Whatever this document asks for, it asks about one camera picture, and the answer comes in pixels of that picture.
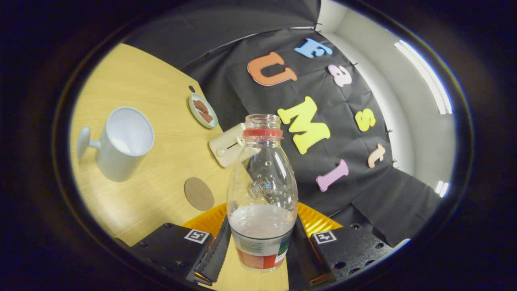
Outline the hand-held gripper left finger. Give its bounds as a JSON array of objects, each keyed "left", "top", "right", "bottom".
[{"left": 129, "top": 202, "right": 231, "bottom": 285}]

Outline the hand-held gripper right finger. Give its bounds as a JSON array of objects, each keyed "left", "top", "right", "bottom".
[{"left": 289, "top": 202, "right": 394, "bottom": 287}]

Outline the round brown coaster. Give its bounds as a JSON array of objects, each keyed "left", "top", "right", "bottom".
[{"left": 184, "top": 177, "right": 215, "bottom": 211}]

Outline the clear juice bottle red label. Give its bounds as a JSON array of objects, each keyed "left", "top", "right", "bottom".
[{"left": 226, "top": 114, "right": 298, "bottom": 272}]

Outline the white cup with handle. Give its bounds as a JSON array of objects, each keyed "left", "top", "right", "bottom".
[{"left": 76, "top": 106, "right": 155, "bottom": 182}]

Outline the white toaster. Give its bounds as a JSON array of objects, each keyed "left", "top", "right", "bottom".
[{"left": 209, "top": 123, "right": 261, "bottom": 168}]

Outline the black backdrop cloth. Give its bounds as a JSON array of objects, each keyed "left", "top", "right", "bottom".
[{"left": 121, "top": 0, "right": 443, "bottom": 247}]

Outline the pale green plate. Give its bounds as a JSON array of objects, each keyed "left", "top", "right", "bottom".
[{"left": 188, "top": 93, "right": 219, "bottom": 129}]

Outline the wooden table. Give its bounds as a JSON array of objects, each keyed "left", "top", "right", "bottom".
[{"left": 69, "top": 43, "right": 289, "bottom": 291}]

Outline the long ceiling light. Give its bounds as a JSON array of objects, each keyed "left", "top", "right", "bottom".
[{"left": 394, "top": 40, "right": 453, "bottom": 115}]

